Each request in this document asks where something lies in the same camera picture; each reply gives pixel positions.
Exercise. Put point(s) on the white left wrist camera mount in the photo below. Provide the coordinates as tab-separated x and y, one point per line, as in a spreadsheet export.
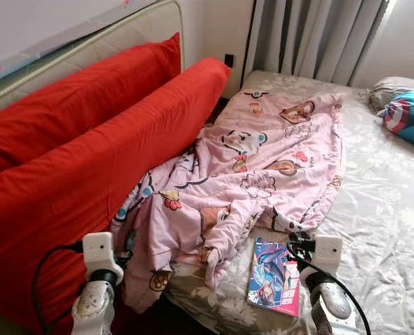
98	251

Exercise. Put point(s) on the red white blue bolster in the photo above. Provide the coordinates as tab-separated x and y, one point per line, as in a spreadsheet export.
412	118

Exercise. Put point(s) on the beige upright mattress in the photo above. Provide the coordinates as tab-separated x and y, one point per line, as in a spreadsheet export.
88	42

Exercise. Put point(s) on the black wall socket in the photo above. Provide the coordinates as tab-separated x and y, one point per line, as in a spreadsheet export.
229	61

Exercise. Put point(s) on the grey crumpled pillow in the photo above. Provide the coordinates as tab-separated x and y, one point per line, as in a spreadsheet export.
395	87

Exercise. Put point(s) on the red sofa cushion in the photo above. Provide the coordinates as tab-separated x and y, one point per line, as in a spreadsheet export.
74	105
67	202

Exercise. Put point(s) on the pink cartoon print blanket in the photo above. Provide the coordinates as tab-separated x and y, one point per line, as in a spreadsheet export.
276	139

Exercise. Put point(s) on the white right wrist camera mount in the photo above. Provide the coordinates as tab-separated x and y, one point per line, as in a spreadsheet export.
327	251

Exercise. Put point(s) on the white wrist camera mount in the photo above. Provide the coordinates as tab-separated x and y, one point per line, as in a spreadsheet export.
327	251
98	251

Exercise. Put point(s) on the anime cover book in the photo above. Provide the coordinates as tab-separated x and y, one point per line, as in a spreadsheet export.
269	279

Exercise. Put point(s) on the grey pleated curtain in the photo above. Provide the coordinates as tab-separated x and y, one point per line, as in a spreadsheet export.
311	35

